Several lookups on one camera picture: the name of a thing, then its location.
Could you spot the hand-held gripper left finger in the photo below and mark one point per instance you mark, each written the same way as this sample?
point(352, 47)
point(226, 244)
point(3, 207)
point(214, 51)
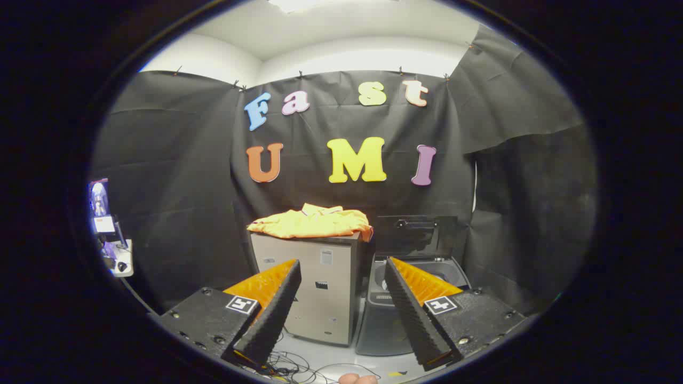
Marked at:
point(272, 314)

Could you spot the grey cabinet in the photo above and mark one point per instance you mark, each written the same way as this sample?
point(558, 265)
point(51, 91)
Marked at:
point(323, 320)

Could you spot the orange polo shirt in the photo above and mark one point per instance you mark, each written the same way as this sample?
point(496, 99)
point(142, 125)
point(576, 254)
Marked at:
point(309, 224)

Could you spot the grey washing machine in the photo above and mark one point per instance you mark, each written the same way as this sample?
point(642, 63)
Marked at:
point(381, 330)

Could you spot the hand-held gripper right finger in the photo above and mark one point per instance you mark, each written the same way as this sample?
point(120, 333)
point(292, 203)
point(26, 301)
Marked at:
point(413, 320)

